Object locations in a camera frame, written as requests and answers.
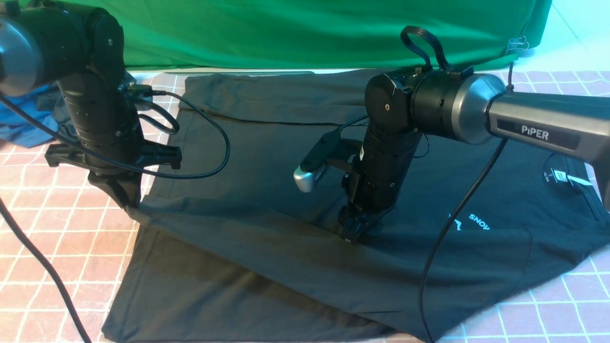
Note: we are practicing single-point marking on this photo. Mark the crumpled dark gray garment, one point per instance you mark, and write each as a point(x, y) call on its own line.
point(62, 114)

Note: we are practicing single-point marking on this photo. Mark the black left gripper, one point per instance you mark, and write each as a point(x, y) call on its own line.
point(118, 171)

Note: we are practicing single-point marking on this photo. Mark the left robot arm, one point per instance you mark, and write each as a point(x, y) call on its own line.
point(80, 48)

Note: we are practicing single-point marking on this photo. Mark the pink checkered table mat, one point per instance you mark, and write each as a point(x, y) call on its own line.
point(90, 240)

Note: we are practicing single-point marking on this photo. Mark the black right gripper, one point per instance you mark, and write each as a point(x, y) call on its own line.
point(357, 226)

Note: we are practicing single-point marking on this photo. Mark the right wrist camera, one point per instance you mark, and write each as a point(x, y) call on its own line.
point(331, 150)

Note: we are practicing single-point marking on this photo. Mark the silver binder clip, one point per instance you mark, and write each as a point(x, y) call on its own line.
point(517, 44)

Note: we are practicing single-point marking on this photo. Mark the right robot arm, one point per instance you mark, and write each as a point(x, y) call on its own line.
point(467, 107)

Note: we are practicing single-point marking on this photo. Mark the blue cloth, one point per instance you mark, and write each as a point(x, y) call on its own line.
point(39, 105)

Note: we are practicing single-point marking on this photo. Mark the dark gray long-sleeve shirt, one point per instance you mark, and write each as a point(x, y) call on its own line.
point(246, 256)

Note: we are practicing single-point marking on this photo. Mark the green backdrop cloth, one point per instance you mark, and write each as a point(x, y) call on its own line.
point(309, 34)

